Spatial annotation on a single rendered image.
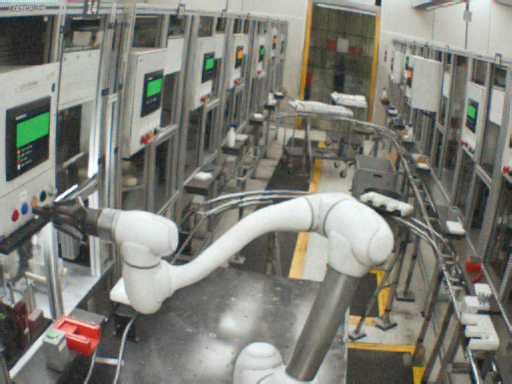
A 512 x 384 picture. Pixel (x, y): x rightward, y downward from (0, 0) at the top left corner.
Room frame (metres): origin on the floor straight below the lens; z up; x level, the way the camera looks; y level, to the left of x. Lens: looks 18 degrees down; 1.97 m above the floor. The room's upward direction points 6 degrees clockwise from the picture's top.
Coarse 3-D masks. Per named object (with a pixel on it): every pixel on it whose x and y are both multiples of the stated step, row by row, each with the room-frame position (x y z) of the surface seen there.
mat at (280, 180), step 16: (288, 144) 8.57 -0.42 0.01; (320, 144) 8.84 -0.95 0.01; (288, 160) 7.58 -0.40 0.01; (320, 160) 7.81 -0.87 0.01; (272, 176) 6.71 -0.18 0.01; (288, 176) 6.79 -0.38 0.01; (304, 176) 6.87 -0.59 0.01; (256, 208) 5.49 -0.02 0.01; (256, 240) 4.65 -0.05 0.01; (288, 240) 4.72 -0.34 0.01; (304, 240) 4.77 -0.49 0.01; (240, 256) 4.27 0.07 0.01; (256, 256) 4.30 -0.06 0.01; (288, 256) 4.37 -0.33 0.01; (304, 256) 4.42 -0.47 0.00; (272, 272) 4.02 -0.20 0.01; (288, 272) 4.05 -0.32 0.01
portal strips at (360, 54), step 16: (320, 16) 9.90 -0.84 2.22; (336, 16) 9.88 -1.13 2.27; (352, 16) 9.85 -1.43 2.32; (368, 16) 9.81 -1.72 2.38; (320, 32) 9.90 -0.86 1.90; (336, 32) 9.87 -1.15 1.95; (352, 32) 9.85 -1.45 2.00; (368, 32) 9.80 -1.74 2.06; (320, 48) 9.90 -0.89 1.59; (352, 48) 9.84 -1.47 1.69; (368, 48) 9.80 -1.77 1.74; (320, 64) 9.89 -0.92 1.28; (352, 64) 9.84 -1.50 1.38; (368, 64) 9.79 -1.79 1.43; (320, 80) 9.89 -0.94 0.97; (352, 80) 9.83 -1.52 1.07; (368, 80) 9.79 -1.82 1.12; (320, 96) 9.89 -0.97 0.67; (368, 96) 9.79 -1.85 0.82; (352, 112) 9.83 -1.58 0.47; (320, 128) 9.91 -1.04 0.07
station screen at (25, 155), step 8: (48, 104) 1.43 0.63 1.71; (32, 112) 1.33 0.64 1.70; (40, 112) 1.38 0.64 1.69; (48, 112) 1.43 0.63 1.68; (16, 120) 1.25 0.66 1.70; (24, 120) 1.29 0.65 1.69; (16, 128) 1.25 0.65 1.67; (48, 128) 1.44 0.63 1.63; (16, 136) 1.25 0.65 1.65; (40, 136) 1.39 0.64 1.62; (48, 136) 1.44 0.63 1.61; (16, 144) 1.25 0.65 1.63; (24, 144) 1.29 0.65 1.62; (32, 144) 1.34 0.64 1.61; (40, 144) 1.39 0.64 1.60; (48, 144) 1.44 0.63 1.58; (16, 152) 1.25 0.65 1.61; (24, 152) 1.29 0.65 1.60; (32, 152) 1.34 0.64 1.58; (40, 152) 1.39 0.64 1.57; (48, 152) 1.44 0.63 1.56; (16, 160) 1.25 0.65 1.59; (24, 160) 1.29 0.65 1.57; (32, 160) 1.34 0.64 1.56; (16, 168) 1.25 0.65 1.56
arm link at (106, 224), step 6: (102, 210) 1.28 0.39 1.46; (108, 210) 1.28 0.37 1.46; (114, 210) 1.28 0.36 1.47; (120, 210) 1.28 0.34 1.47; (102, 216) 1.25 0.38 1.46; (108, 216) 1.25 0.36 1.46; (114, 216) 1.25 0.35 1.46; (102, 222) 1.24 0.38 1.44; (108, 222) 1.24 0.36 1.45; (114, 222) 1.24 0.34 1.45; (102, 228) 1.24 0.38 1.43; (108, 228) 1.24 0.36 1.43; (114, 228) 1.23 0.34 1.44; (102, 234) 1.24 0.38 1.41; (108, 234) 1.23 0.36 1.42; (114, 234) 1.23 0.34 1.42; (102, 240) 1.25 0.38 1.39; (108, 240) 1.24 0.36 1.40; (114, 240) 1.24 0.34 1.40
